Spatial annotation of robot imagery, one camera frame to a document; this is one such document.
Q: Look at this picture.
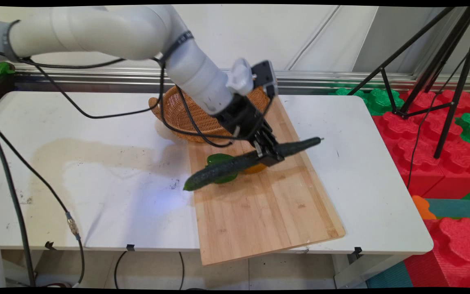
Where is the aluminium wall rail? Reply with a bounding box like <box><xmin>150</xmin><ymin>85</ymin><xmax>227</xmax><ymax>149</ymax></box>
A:
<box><xmin>14</xmin><ymin>65</ymin><xmax>470</xmax><ymax>94</ymax></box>

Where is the orange yellow bell pepper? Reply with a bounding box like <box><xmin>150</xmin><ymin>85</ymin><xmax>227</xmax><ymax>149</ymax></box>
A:
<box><xmin>242</xmin><ymin>162</ymin><xmax>268</xmax><ymax>175</ymax></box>

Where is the large red foam block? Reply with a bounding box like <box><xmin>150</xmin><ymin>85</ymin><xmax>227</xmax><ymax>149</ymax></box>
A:
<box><xmin>372</xmin><ymin>90</ymin><xmax>470</xmax><ymax>200</ymax></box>

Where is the cable with metal connector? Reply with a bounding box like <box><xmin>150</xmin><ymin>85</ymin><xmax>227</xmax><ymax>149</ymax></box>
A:
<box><xmin>0</xmin><ymin>131</ymin><xmax>86</xmax><ymax>287</ymax></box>

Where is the woven wicker basket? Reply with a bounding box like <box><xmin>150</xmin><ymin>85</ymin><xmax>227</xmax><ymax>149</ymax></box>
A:
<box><xmin>149</xmin><ymin>85</ymin><xmax>270</xmax><ymax>144</ymax></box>

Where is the green toy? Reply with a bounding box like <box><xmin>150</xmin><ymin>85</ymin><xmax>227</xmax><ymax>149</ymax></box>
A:
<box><xmin>0</xmin><ymin>61</ymin><xmax>16</xmax><ymax>80</ymax></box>

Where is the long black arm cable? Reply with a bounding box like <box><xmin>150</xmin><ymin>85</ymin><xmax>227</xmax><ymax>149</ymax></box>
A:
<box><xmin>0</xmin><ymin>31</ymin><xmax>195</xmax><ymax>120</ymax></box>

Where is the black cable under table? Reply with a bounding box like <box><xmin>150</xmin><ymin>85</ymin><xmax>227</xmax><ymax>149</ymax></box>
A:
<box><xmin>114</xmin><ymin>250</ymin><xmax>185</xmax><ymax>290</ymax></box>

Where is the dark toy bin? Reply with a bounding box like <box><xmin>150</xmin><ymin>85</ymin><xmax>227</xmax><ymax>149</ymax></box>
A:
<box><xmin>0</xmin><ymin>58</ymin><xmax>16</xmax><ymax>113</ymax></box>

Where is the white table leg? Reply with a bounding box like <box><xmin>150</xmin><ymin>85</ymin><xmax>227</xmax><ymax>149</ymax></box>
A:
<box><xmin>332</xmin><ymin>252</ymin><xmax>412</xmax><ymax>289</ymax></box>

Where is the black tripod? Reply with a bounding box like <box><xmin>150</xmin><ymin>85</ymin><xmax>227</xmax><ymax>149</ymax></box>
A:
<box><xmin>347</xmin><ymin>6</ymin><xmax>470</xmax><ymax>160</ymax></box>

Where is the green bell pepper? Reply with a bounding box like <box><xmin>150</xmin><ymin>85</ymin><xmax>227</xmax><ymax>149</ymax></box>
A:
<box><xmin>206</xmin><ymin>153</ymin><xmax>239</xmax><ymax>185</ymax></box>

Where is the thick black cable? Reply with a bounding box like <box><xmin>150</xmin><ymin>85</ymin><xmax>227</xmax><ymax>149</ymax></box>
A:
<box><xmin>0</xmin><ymin>116</ymin><xmax>36</xmax><ymax>287</ymax></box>

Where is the thin black tripod cable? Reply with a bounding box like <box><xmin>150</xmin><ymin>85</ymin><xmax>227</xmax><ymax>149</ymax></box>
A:
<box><xmin>406</xmin><ymin>53</ymin><xmax>469</xmax><ymax>191</ymax></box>

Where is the orange foam block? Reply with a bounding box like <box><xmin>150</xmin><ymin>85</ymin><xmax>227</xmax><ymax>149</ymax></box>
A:
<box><xmin>412</xmin><ymin>195</ymin><xmax>438</xmax><ymax>221</ymax></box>

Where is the low red foam block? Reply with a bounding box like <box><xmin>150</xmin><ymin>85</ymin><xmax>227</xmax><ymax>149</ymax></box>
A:
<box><xmin>404</xmin><ymin>217</ymin><xmax>470</xmax><ymax>288</ymax></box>

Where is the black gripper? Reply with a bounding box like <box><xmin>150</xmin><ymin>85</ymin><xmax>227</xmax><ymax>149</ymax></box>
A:
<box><xmin>214</xmin><ymin>94</ymin><xmax>285</xmax><ymax>167</ymax></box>

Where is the dark green cucumber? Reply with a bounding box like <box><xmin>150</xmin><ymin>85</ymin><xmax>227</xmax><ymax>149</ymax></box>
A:
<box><xmin>183</xmin><ymin>137</ymin><xmax>323</xmax><ymax>192</ymax></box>

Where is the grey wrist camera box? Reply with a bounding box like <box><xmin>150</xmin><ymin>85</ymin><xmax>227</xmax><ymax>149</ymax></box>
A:
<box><xmin>226</xmin><ymin>58</ymin><xmax>279</xmax><ymax>99</ymax></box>

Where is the teal foam mat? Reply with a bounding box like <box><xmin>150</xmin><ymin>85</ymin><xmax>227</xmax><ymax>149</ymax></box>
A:
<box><xmin>426</xmin><ymin>198</ymin><xmax>470</xmax><ymax>220</ymax></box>

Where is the wooden cutting board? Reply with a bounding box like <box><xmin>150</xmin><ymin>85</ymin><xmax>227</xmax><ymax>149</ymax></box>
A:
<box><xmin>186</xmin><ymin>95</ymin><xmax>346</xmax><ymax>266</ymax></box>

